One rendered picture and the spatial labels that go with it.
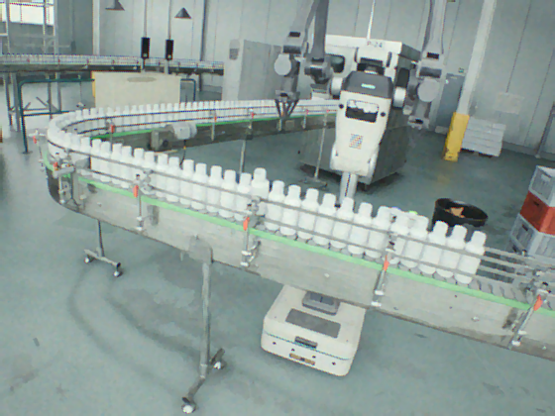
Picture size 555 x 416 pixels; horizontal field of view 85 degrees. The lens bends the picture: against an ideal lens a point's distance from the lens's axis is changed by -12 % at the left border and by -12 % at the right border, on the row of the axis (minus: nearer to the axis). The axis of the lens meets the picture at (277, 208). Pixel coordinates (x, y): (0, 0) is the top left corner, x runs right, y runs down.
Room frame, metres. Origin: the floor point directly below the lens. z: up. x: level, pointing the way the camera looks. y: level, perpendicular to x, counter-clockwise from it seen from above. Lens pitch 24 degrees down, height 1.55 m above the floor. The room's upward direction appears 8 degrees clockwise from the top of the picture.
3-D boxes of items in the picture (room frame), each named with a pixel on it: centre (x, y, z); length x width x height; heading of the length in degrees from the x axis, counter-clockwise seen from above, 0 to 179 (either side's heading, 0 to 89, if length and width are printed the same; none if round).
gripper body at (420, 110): (1.11, -0.41, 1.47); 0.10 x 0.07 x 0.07; 161
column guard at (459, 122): (7.83, -3.89, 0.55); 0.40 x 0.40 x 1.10; 73
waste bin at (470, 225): (2.59, -1.54, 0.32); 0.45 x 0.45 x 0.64
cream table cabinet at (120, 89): (4.96, 2.26, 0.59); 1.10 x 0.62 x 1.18; 145
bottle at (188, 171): (1.19, 0.35, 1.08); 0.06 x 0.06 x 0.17
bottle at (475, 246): (0.89, -0.61, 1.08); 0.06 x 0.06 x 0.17
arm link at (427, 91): (1.07, -0.40, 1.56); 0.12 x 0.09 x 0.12; 163
